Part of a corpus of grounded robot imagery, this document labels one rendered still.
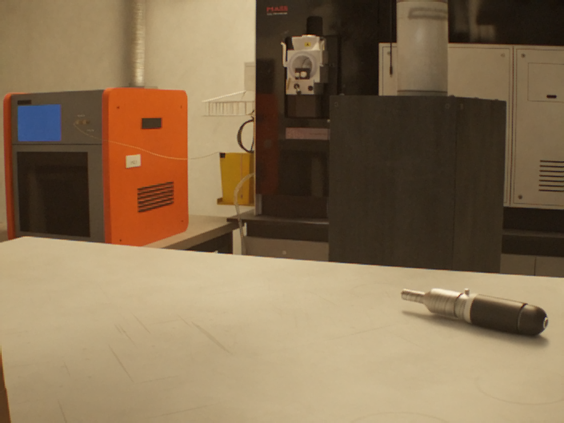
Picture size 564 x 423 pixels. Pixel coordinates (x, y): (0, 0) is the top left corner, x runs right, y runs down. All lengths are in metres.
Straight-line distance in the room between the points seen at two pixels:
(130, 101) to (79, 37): 2.17
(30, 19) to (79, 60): 0.45
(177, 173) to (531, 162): 1.03
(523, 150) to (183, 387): 1.71
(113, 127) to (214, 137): 1.81
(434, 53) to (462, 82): 0.84
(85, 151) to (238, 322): 1.29
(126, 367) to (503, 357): 0.27
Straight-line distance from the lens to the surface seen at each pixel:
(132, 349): 0.54
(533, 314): 0.57
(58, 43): 4.11
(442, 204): 1.14
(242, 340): 0.55
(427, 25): 1.25
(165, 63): 3.70
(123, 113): 1.83
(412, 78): 1.24
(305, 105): 2.12
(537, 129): 2.07
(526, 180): 2.08
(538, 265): 2.05
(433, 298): 0.61
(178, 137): 2.09
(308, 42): 2.12
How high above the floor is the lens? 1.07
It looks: 9 degrees down
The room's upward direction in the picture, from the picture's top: straight up
